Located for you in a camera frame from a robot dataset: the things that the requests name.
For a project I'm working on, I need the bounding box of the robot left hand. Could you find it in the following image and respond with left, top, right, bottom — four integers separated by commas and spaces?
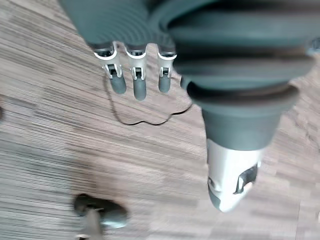
57, 0, 320, 213

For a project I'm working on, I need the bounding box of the robot silver leg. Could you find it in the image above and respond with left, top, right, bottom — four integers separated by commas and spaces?
76, 209, 105, 240

